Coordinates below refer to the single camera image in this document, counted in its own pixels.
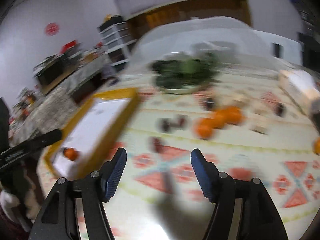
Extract translucent mesh food cover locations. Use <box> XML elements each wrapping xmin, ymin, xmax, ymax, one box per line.
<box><xmin>126</xmin><ymin>16</ymin><xmax>303</xmax><ymax>80</ymax></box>

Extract tissue pack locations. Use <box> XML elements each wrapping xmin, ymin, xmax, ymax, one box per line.
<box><xmin>278</xmin><ymin>69</ymin><xmax>320</xmax><ymax>110</ymax></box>

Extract person's left hand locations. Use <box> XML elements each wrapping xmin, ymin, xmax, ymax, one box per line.
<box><xmin>0</xmin><ymin>189</ymin><xmax>42</xmax><ymax>230</ymax></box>

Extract dark storage shelf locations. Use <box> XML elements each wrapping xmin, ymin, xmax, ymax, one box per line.
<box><xmin>287</xmin><ymin>0</ymin><xmax>320</xmax><ymax>68</ymax></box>

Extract black appliance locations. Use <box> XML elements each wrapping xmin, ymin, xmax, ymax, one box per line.
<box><xmin>33</xmin><ymin>54</ymin><xmax>83</xmax><ymax>92</ymax></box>

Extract white drawer cabinet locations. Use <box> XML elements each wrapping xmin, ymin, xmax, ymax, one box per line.
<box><xmin>98</xmin><ymin>21</ymin><xmax>131</xmax><ymax>67</ymax></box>

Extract granite counter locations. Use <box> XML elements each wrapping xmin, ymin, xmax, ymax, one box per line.
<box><xmin>10</xmin><ymin>55</ymin><xmax>112</xmax><ymax>140</ymax></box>

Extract white plate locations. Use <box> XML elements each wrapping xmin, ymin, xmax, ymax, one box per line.
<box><xmin>159</xmin><ymin>84</ymin><xmax>202</xmax><ymax>95</ymax></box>

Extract patterned tablecloth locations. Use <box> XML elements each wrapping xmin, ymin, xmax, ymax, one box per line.
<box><xmin>37</xmin><ymin>62</ymin><xmax>320</xmax><ymax>240</ymax></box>

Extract yellow tray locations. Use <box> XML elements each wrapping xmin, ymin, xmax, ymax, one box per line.
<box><xmin>37</xmin><ymin>88</ymin><xmax>140</xmax><ymax>179</ymax></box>

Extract leafy greens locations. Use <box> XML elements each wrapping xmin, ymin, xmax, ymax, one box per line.
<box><xmin>151</xmin><ymin>52</ymin><xmax>220</xmax><ymax>89</ymax></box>

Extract small black box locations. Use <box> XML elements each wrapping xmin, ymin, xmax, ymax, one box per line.
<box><xmin>272</xmin><ymin>43</ymin><xmax>283</xmax><ymax>58</ymax></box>

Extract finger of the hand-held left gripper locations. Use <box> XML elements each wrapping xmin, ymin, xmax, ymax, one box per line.
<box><xmin>0</xmin><ymin>129</ymin><xmax>63</xmax><ymax>170</ymax></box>

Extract red round wall sticker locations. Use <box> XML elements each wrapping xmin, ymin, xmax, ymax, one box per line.
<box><xmin>45</xmin><ymin>22</ymin><xmax>59</xmax><ymax>36</ymax></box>

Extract small dark object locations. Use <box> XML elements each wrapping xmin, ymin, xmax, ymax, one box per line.
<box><xmin>274</xmin><ymin>103</ymin><xmax>286</xmax><ymax>117</ymax></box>
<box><xmin>151</xmin><ymin>137</ymin><xmax>163</xmax><ymax>153</ymax></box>
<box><xmin>159</xmin><ymin>116</ymin><xmax>187</xmax><ymax>132</ymax></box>
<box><xmin>203</xmin><ymin>98</ymin><xmax>216</xmax><ymax>111</ymax></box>

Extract brown wooden panel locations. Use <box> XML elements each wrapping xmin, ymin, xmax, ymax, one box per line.
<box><xmin>127</xmin><ymin>0</ymin><xmax>252</xmax><ymax>42</ymax></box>

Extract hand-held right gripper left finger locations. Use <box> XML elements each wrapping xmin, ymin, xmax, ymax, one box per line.
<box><xmin>29</xmin><ymin>147</ymin><xmax>127</xmax><ymax>240</ymax></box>

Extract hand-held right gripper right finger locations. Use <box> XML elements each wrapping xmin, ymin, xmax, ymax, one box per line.
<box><xmin>190</xmin><ymin>148</ymin><xmax>288</xmax><ymax>240</ymax></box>

